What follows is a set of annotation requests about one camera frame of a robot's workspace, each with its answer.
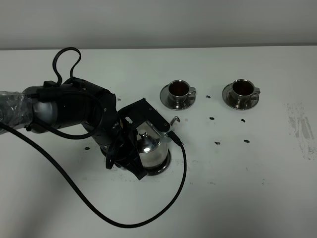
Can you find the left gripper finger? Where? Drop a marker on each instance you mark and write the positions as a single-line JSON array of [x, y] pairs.
[[134, 165]]

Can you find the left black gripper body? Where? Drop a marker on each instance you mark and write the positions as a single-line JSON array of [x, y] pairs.
[[116, 144]]

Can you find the stainless steel teapot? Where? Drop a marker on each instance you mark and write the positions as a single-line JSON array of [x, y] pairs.
[[152, 148]]

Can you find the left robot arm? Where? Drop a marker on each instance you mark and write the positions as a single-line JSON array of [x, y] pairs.
[[77, 109]]

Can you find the steel teapot saucer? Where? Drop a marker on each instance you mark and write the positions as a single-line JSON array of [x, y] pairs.
[[161, 168]]

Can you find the left steel cup saucer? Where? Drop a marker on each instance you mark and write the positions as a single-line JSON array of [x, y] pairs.
[[167, 101]]

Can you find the steel cup saucer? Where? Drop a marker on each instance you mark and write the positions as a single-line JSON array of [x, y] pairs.
[[238, 104], [167, 101]]

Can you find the left steel teacup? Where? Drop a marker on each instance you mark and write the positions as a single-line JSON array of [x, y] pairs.
[[180, 90]]

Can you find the steel teacup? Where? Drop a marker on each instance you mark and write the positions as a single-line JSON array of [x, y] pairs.
[[180, 90], [243, 89]]

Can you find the right steel cup saucer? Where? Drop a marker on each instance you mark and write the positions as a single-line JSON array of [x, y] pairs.
[[238, 104]]

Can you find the right steel teacup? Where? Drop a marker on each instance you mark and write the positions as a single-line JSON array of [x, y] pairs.
[[243, 89]]

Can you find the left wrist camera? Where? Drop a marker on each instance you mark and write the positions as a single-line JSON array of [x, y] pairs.
[[141, 111]]

